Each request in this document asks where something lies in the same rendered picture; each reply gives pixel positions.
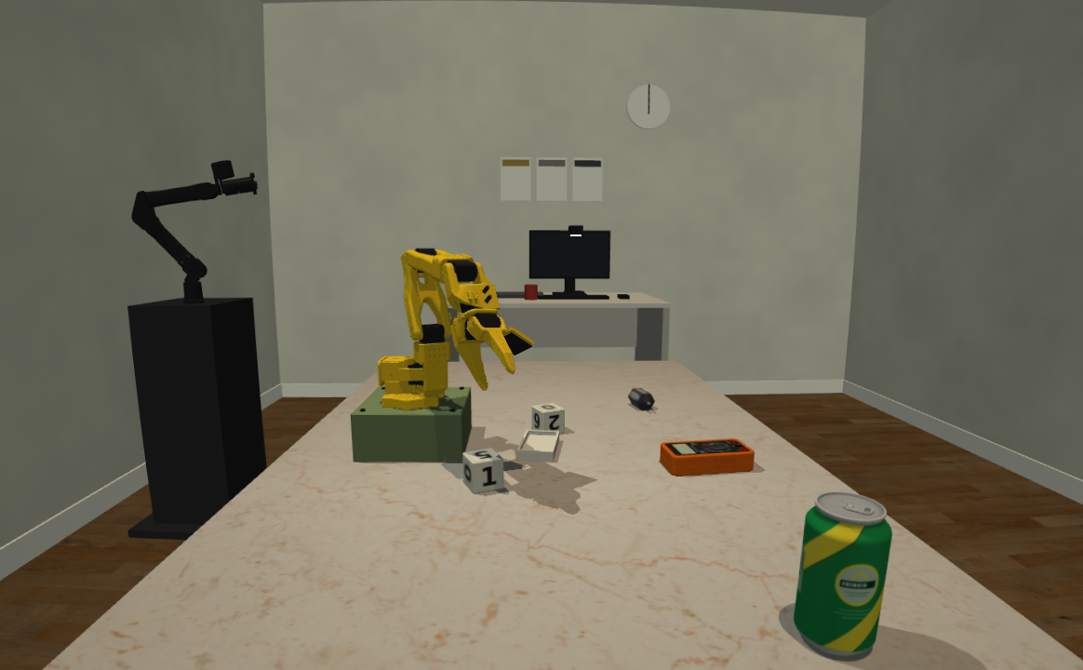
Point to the orange digital multimeter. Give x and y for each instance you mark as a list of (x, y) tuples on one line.
[(704, 457)]

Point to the green drink can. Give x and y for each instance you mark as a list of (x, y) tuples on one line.
[(842, 574)]

